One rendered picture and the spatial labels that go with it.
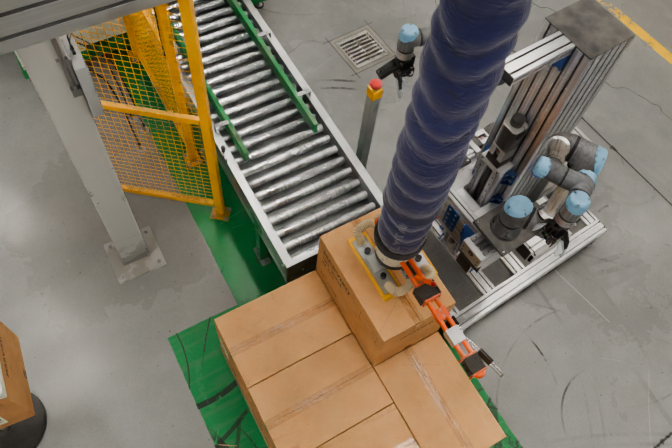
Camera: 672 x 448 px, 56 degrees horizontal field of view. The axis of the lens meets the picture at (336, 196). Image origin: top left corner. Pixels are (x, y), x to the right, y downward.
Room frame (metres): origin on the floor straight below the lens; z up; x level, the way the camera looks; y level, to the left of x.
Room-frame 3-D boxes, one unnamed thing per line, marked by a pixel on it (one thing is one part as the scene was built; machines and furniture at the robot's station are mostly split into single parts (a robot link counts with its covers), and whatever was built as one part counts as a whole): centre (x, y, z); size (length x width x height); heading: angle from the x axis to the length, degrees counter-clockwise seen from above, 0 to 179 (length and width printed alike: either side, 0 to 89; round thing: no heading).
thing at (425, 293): (1.10, -0.45, 1.18); 0.10 x 0.08 x 0.06; 126
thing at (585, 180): (1.33, -0.86, 1.82); 0.11 x 0.11 x 0.08; 67
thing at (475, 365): (0.81, -0.65, 1.18); 0.08 x 0.07 x 0.05; 36
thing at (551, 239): (1.22, -0.84, 1.66); 0.09 x 0.08 x 0.12; 131
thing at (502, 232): (1.56, -0.84, 1.09); 0.15 x 0.15 x 0.10
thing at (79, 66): (1.64, 1.11, 1.62); 0.20 x 0.05 x 0.30; 37
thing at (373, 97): (2.35, -0.13, 0.50); 0.07 x 0.07 x 1.00; 37
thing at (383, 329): (1.29, -0.29, 0.74); 0.60 x 0.40 x 0.40; 37
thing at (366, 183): (2.72, 0.37, 0.50); 2.31 x 0.05 x 0.19; 37
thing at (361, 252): (1.24, -0.22, 1.08); 0.34 x 0.10 x 0.05; 36
